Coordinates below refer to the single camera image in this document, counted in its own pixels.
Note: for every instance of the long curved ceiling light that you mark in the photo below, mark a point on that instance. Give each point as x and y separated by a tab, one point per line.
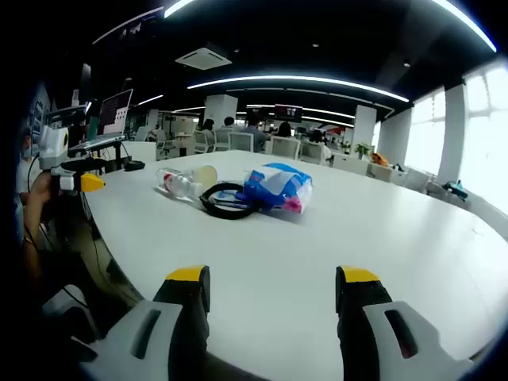
476	33
297	78

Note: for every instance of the blue tissue pack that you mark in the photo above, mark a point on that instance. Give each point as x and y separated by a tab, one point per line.
285	190

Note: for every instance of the white paper cup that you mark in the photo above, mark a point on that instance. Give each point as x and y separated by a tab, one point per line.
206	174

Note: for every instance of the small black case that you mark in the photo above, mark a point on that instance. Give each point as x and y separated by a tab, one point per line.
135	166

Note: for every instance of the dark upright monitor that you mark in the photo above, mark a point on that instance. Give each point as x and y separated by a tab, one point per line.
85	79

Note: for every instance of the clear plastic bottle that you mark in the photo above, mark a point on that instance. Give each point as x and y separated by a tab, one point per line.
174	182

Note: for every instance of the hanging display screen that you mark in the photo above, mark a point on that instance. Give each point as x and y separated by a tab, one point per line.
288	113

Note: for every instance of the white table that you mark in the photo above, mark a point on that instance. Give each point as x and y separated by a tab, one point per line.
278	238

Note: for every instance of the potted green plant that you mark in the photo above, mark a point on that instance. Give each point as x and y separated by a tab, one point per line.
363	150

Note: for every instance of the open laptop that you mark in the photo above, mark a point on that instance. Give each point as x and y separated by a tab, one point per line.
115	111

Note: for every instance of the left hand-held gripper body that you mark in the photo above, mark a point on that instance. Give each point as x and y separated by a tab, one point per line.
53	141

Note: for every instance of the person's left hand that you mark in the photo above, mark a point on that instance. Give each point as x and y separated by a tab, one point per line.
41	188

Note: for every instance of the dark side desk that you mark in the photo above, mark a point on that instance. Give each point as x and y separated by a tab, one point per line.
115	156

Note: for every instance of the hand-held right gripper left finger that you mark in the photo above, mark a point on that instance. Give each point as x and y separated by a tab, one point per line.
158	329

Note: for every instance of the teal object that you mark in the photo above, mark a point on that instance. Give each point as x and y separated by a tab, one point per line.
455	187

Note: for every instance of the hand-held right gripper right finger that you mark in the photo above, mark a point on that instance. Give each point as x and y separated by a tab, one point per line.
365	329

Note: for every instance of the white grey plastic object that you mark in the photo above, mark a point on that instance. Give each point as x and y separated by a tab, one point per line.
65	313

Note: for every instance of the orange object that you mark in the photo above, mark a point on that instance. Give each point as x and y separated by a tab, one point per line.
379	158

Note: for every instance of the wall poster board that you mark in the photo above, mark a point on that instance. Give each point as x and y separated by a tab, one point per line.
37	117

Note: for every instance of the ceiling air conditioner unit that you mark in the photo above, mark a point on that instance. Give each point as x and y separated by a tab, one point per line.
203	58

